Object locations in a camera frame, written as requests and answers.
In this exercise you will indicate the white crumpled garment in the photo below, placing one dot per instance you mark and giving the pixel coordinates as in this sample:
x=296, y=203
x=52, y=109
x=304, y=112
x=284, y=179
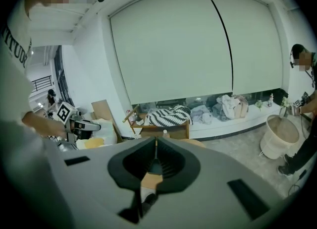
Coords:
x=227, y=105

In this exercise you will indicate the beige bag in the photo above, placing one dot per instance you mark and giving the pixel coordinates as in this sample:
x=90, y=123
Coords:
x=242, y=106

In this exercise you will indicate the egg-shaped beanbag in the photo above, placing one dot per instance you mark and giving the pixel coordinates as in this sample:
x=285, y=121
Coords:
x=107, y=131

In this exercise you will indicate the red-labelled water bottle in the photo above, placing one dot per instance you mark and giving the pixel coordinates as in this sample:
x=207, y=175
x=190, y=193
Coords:
x=128, y=114

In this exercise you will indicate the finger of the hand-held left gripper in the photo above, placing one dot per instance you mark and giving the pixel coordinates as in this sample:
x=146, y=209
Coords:
x=90, y=126

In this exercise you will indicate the white laundry basket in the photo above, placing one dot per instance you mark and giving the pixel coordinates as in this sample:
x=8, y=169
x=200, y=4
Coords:
x=277, y=143

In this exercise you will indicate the person's white printed t-shirt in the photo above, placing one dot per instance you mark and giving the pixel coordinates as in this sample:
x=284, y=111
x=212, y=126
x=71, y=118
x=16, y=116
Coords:
x=15, y=99

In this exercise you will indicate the light grey clothes heap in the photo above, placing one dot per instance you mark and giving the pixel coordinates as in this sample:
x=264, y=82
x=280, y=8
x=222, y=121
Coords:
x=200, y=116

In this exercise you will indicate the white flower vase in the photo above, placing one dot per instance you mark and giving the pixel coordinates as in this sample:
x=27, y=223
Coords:
x=284, y=102

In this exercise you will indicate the black white striped blanket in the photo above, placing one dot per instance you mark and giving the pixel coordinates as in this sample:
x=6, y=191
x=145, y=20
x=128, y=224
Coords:
x=168, y=117

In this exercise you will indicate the person's left hand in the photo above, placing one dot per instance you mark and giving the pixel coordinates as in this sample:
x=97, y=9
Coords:
x=72, y=127

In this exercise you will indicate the narrow white roller blind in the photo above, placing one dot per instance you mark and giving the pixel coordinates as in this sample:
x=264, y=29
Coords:
x=255, y=44

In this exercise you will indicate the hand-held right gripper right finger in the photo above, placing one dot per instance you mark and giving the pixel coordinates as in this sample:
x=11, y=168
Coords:
x=210, y=186

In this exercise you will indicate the person's left forearm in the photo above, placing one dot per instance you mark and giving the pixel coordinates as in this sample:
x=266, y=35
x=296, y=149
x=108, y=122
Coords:
x=44, y=124

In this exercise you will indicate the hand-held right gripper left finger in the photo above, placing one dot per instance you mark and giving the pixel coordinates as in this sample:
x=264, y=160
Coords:
x=86, y=186

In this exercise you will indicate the small green plant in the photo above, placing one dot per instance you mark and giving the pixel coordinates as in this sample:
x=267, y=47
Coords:
x=258, y=104

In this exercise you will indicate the black bag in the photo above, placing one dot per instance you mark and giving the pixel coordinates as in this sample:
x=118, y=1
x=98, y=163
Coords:
x=280, y=96

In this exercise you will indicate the small white box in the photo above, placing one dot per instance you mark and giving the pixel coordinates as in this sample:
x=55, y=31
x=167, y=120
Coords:
x=139, y=122

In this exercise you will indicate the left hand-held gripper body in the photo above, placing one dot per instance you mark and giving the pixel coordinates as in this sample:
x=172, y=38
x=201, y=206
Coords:
x=65, y=112

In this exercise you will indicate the dark grey garment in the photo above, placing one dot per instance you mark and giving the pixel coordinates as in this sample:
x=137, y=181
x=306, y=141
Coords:
x=219, y=111

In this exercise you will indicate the small pump bottle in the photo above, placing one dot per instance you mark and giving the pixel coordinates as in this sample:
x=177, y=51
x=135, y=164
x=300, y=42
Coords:
x=270, y=101

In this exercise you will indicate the clear drink bottle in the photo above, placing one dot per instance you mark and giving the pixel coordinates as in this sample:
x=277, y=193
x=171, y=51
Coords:
x=165, y=133

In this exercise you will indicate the wide white roller blind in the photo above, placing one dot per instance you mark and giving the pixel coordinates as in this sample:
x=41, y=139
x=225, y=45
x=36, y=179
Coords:
x=168, y=44

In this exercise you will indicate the black metal railing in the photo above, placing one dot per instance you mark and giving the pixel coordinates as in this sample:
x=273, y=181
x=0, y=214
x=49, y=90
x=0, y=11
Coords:
x=42, y=82

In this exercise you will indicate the brown cardboard sheets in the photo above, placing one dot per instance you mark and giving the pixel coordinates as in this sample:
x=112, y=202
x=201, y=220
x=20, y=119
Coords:
x=101, y=109

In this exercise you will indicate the wooden side shelf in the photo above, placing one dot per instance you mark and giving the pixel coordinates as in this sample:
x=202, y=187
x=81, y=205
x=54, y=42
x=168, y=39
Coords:
x=173, y=130

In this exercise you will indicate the pile of clothes on ledge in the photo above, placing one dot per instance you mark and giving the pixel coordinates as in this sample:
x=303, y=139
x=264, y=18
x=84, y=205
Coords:
x=235, y=124

